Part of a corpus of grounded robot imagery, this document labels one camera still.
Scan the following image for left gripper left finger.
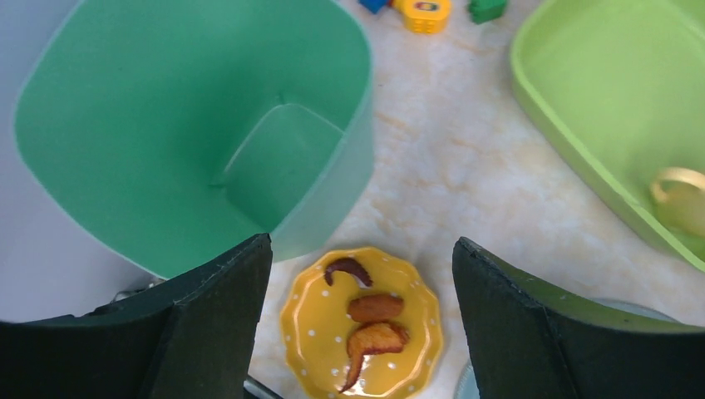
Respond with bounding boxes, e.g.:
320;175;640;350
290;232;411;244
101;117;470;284
1;234;273;398

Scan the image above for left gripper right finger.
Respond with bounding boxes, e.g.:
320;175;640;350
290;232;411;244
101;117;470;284
452;237;704;398

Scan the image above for yellow and white mug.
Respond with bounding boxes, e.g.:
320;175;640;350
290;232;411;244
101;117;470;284
650;167;704;238

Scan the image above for grey-blue plate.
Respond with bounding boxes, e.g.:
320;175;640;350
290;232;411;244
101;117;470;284
454;298;677;399

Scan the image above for yellow scalloped plate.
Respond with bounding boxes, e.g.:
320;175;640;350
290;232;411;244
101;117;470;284
280;247;444;398

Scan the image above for brown nugget food piece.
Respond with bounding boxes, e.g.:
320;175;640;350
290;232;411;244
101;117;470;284
348;293;404;323

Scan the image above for orange chicken wing piece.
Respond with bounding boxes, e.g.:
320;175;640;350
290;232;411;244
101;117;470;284
338;322;410;393

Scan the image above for dark octopus tentacle piece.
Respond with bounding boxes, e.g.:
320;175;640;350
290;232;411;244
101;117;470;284
323;257;373;288

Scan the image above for teal trash bin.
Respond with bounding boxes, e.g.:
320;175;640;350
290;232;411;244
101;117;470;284
14;1;374;278

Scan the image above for green plastic basin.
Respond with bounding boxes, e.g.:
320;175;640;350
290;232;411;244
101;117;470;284
510;0;704;269

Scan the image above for green toy cube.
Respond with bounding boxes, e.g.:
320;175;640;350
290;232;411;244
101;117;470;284
468;0;507;24

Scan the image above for orange toy piece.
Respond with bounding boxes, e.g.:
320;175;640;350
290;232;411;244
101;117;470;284
394;0;452;34

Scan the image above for stacked toy blocks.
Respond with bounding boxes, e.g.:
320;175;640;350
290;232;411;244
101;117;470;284
357;0;394;14

